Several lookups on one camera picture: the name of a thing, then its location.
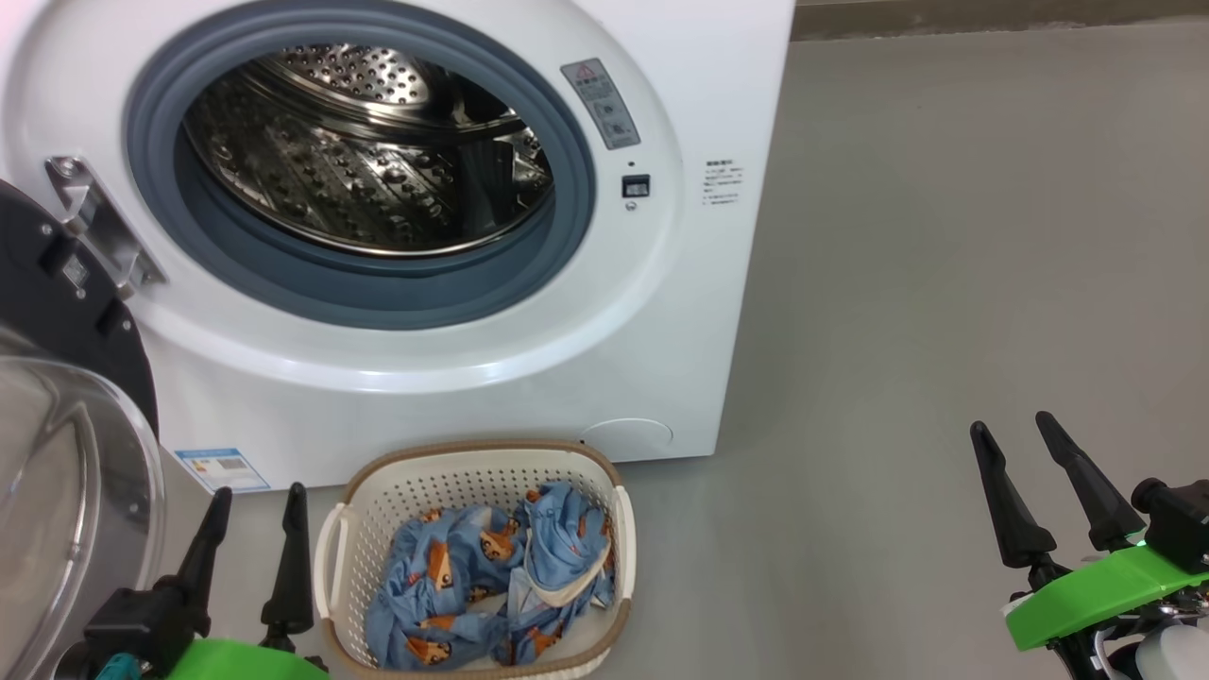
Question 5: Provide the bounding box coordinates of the white washing machine body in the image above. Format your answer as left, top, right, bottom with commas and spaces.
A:
0, 0, 796, 494

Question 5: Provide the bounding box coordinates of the blue energy label sticker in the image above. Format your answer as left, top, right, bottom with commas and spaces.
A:
175, 448, 272, 494

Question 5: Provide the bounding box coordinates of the cream laundry basket brown rim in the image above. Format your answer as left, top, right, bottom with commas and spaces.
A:
315, 439, 638, 680

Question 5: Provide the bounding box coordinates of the small printed text label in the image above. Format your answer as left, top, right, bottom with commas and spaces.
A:
703, 158, 745, 208

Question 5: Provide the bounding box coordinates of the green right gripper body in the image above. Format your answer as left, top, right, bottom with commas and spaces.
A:
1003, 543, 1209, 680

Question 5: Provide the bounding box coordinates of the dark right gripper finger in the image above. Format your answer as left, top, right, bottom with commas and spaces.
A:
1035, 411, 1147, 552
970, 421, 1059, 570

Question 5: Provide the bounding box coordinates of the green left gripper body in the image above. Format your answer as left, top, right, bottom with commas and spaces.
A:
165, 638, 330, 680

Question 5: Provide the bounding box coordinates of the blue bear print garment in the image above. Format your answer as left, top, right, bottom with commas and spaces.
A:
365, 505, 530, 670

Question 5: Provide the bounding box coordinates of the blue garment cream waistband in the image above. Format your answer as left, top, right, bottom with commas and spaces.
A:
508, 482, 618, 664

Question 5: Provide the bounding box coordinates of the grey warning sticker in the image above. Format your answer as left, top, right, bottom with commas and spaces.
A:
560, 59, 642, 150

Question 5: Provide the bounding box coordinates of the black round glass washer door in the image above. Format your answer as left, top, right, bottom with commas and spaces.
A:
0, 179, 167, 680

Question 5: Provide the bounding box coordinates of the round white filter cover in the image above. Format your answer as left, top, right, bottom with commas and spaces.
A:
578, 418, 675, 463

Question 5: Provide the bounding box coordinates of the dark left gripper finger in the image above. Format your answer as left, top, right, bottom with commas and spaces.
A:
261, 483, 315, 653
156, 486, 233, 636

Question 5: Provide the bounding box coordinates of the metal door hinge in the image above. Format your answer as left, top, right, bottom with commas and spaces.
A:
45, 156, 169, 299

